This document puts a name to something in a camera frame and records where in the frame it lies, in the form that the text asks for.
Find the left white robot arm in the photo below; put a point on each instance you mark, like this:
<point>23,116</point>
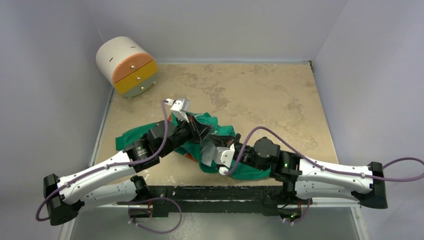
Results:
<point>115,179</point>

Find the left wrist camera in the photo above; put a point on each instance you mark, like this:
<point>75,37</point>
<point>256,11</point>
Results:
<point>179,108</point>

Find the black base frame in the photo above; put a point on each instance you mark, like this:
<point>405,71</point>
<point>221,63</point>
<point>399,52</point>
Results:
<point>268,200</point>

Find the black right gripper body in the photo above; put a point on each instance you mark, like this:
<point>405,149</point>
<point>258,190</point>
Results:
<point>236,145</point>

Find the green zip-up jacket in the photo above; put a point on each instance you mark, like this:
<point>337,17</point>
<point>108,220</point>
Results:
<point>197,150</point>

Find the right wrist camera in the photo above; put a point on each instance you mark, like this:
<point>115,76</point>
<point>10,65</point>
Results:
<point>223,158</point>

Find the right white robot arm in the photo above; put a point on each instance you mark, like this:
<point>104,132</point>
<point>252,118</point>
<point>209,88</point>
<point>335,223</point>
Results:
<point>302,178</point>

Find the round three-drawer cabinet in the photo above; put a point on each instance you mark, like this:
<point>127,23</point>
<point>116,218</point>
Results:
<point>128,67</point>

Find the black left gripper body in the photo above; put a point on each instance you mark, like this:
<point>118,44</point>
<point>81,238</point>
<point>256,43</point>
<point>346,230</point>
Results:
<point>184,132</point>

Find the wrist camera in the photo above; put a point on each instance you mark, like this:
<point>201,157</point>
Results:
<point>223,158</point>
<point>179,108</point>

